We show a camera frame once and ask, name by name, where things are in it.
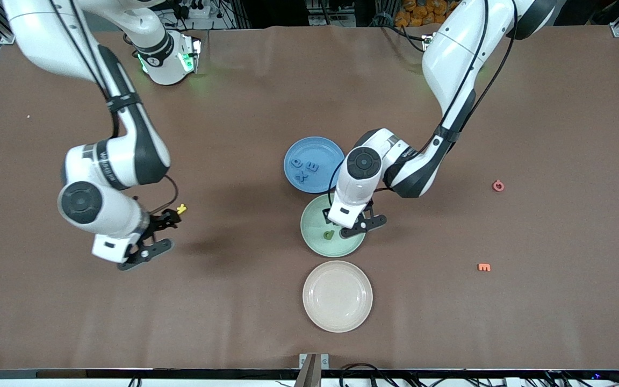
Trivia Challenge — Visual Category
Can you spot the light green plate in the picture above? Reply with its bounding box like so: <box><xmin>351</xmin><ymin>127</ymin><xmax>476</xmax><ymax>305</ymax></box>
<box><xmin>300</xmin><ymin>193</ymin><xmax>368</xmax><ymax>258</ymax></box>

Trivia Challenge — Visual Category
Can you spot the blue plate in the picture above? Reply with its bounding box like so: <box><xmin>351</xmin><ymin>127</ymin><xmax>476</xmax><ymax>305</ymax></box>
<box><xmin>283</xmin><ymin>136</ymin><xmax>347</xmax><ymax>194</ymax></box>

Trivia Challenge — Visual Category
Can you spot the brown table cover sheet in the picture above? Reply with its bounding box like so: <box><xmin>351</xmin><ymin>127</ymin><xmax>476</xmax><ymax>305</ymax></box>
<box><xmin>0</xmin><ymin>24</ymin><xmax>619</xmax><ymax>371</ymax></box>

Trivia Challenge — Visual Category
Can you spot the cream plate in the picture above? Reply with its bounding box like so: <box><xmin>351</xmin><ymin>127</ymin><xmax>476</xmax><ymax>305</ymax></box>
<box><xmin>302</xmin><ymin>260</ymin><xmax>373</xmax><ymax>333</ymax></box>

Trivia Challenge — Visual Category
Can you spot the white power strip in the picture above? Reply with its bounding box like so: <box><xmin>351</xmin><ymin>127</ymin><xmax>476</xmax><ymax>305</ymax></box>
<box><xmin>172</xmin><ymin>0</ymin><xmax>219</xmax><ymax>19</ymax></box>

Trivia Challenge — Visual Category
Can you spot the pile of orange objects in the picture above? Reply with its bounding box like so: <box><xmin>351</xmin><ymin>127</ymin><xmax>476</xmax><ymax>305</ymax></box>
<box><xmin>395</xmin><ymin>0</ymin><xmax>460</xmax><ymax>27</ymax></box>

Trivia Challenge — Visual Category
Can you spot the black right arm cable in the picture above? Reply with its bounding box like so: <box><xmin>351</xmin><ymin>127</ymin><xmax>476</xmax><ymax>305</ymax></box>
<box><xmin>46</xmin><ymin>0</ymin><xmax>179</xmax><ymax>214</ymax></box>

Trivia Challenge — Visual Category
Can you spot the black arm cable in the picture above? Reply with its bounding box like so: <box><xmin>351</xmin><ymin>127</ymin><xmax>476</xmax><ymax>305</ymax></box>
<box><xmin>329</xmin><ymin>0</ymin><xmax>520</xmax><ymax>209</ymax></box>
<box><xmin>46</xmin><ymin>0</ymin><xmax>179</xmax><ymax>214</ymax></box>

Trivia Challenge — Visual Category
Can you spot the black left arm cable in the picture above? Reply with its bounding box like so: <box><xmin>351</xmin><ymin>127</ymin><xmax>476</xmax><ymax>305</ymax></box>
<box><xmin>329</xmin><ymin>0</ymin><xmax>520</xmax><ymax>209</ymax></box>

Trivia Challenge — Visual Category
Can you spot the black looped cable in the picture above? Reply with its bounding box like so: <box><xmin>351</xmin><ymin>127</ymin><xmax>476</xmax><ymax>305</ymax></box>
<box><xmin>339</xmin><ymin>363</ymin><xmax>396</xmax><ymax>387</ymax></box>

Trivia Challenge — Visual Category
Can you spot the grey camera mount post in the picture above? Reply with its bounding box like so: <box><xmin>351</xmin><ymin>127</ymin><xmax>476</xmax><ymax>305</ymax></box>
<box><xmin>299</xmin><ymin>352</ymin><xmax>330</xmax><ymax>387</ymax></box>

